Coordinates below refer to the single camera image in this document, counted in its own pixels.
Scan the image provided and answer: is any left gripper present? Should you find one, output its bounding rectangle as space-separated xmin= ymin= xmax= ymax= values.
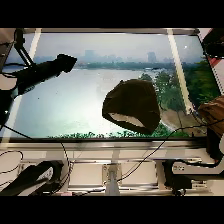
xmin=55 ymin=53 xmax=79 ymax=74

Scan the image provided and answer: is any dark brown garment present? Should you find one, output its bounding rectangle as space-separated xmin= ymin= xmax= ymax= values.
xmin=101 ymin=78 xmax=162 ymax=136

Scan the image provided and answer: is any black garment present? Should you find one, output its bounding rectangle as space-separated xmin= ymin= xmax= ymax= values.
xmin=201 ymin=28 xmax=224 ymax=60

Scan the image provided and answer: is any silver frame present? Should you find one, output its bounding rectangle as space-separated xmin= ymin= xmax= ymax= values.
xmin=0 ymin=137 xmax=224 ymax=197

